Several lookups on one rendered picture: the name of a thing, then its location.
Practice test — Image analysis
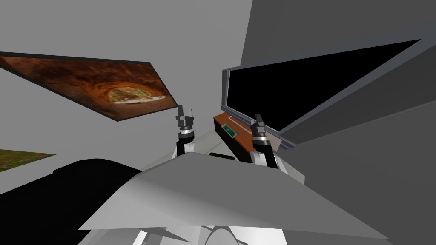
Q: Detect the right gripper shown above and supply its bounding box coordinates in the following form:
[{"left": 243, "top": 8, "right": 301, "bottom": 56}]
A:
[{"left": 250, "top": 114, "right": 267, "bottom": 137}]

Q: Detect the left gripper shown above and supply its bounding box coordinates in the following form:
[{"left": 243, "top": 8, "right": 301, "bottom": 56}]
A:
[{"left": 175, "top": 105, "right": 195, "bottom": 128}]

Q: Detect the grey-framed dark window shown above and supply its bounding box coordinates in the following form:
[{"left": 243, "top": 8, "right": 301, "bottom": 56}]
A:
[{"left": 221, "top": 28, "right": 436, "bottom": 150}]

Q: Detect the orange-brown cave picture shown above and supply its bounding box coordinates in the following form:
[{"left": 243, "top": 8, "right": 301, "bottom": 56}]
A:
[{"left": 0, "top": 51, "right": 179, "bottom": 122}]

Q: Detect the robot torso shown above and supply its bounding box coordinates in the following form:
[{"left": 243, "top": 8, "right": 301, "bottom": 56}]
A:
[{"left": 78, "top": 151, "right": 390, "bottom": 245}]

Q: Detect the black sofa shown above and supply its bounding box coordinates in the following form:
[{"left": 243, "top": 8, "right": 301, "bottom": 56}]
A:
[{"left": 0, "top": 158, "right": 143, "bottom": 245}]

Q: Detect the green picture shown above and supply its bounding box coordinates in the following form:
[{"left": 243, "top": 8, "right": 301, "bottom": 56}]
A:
[{"left": 0, "top": 149, "right": 56, "bottom": 172}]

